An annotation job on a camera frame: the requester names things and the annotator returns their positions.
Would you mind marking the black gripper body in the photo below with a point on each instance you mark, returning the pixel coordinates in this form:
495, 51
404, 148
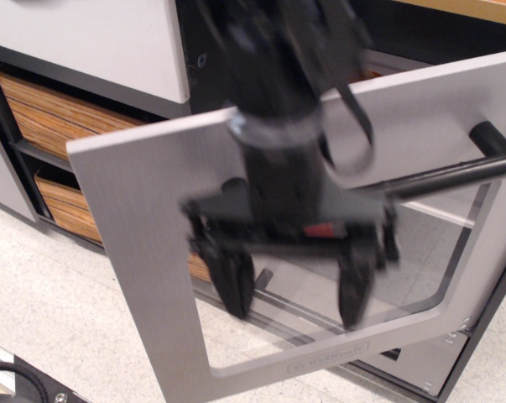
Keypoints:
286, 189

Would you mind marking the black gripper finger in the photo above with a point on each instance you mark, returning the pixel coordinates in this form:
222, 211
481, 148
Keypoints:
232, 274
356, 264

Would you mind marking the grey oven door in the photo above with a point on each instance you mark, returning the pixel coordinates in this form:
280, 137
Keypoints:
136, 180

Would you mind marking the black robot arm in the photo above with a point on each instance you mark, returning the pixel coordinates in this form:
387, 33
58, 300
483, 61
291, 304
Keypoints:
281, 57

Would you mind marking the red toy strawberry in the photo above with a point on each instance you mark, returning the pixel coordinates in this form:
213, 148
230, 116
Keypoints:
321, 230

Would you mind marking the grey lower drawer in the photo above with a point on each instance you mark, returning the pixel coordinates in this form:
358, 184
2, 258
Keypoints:
400, 293

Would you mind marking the amber plastic pot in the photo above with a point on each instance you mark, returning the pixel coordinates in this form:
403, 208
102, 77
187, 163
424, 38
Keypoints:
364, 75

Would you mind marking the lower wood grain bin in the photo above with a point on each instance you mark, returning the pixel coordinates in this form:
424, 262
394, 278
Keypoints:
66, 203

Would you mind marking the wood grain bin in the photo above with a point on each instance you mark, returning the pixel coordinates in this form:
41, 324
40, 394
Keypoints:
49, 119
66, 203

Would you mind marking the upper wood grain bin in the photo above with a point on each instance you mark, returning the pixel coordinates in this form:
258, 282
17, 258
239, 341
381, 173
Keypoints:
49, 119

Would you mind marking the dark play kitchen cabinet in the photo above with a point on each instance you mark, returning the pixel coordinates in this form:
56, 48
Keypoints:
61, 307

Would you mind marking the black drawer handle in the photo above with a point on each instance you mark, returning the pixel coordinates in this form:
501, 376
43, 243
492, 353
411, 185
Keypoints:
263, 294

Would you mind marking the black oven door handle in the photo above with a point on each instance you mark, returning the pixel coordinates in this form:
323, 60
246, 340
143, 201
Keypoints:
492, 166

